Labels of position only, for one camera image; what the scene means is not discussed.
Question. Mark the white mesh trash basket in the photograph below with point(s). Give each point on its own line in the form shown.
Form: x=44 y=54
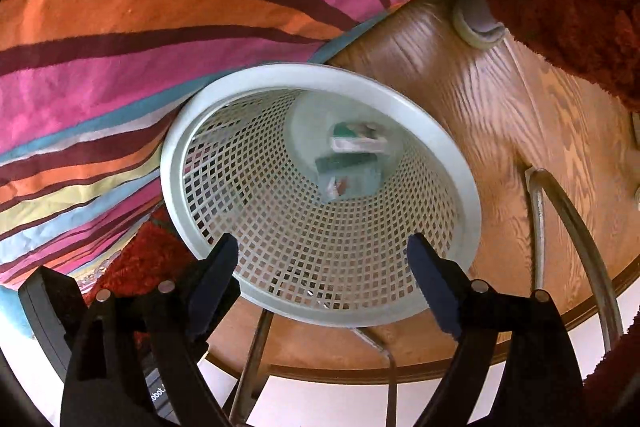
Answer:
x=239 y=160

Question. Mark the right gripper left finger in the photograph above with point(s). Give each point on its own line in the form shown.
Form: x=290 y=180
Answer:
x=105 y=384

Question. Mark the striped colourful bed sheet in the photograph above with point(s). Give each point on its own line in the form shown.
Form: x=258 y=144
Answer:
x=89 y=89

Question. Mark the grey slipper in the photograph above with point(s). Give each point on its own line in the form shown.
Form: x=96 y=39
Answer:
x=475 y=25

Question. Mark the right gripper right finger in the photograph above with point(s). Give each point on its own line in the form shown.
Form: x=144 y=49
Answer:
x=540 y=383

